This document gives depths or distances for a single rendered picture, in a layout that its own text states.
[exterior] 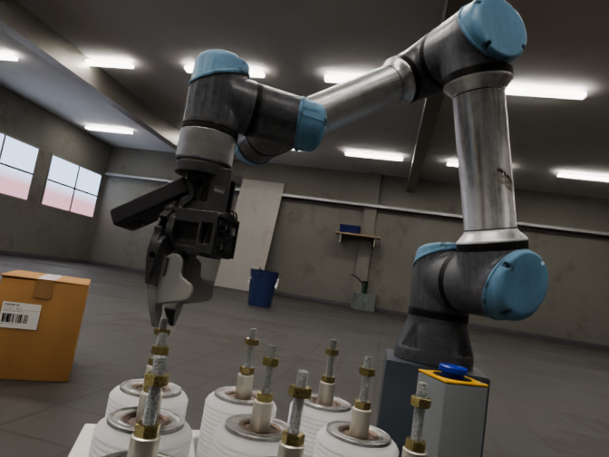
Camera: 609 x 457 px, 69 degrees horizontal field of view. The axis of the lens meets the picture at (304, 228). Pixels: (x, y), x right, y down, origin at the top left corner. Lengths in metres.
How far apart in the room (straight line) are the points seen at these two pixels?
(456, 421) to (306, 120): 0.46
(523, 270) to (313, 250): 10.36
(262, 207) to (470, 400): 10.62
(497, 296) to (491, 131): 0.27
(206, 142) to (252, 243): 10.29
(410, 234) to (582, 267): 3.81
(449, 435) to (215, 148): 0.49
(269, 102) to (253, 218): 10.51
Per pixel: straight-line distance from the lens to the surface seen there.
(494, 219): 0.80
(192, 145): 0.59
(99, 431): 0.50
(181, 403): 0.61
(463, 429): 0.69
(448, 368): 0.69
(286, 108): 0.63
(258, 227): 10.98
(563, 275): 11.59
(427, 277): 0.89
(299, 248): 11.13
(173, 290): 0.57
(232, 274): 10.73
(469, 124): 0.82
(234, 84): 0.62
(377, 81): 0.87
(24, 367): 1.61
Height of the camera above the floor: 0.42
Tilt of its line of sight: 7 degrees up
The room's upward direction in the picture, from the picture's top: 9 degrees clockwise
